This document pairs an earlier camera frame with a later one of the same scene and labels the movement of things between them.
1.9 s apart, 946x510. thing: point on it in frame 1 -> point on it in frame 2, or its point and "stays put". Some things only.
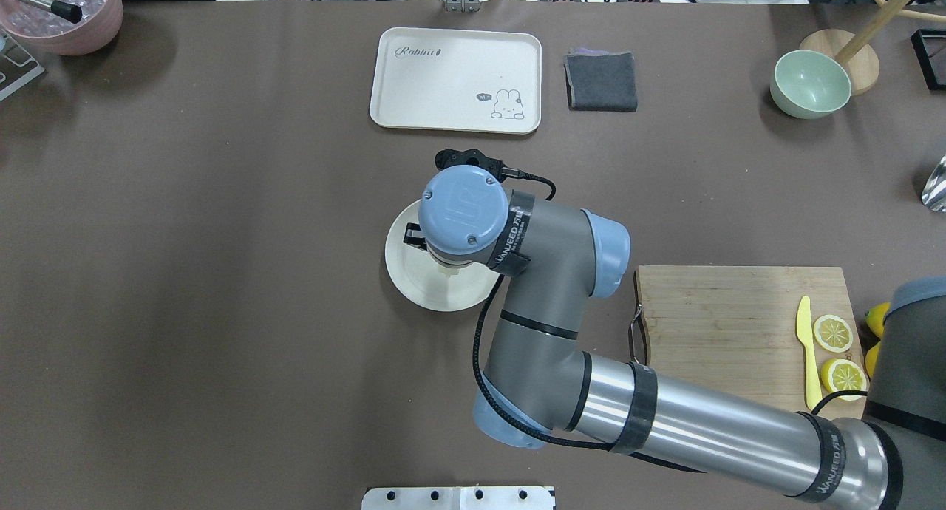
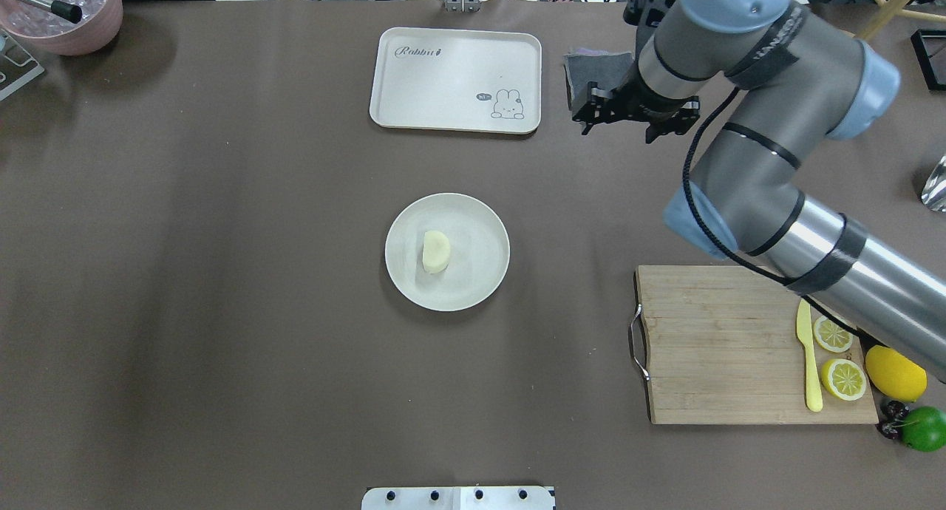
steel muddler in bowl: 67,11 stays put
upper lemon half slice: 833,333 stays put
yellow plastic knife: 804,332 stays put
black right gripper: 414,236 -> 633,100
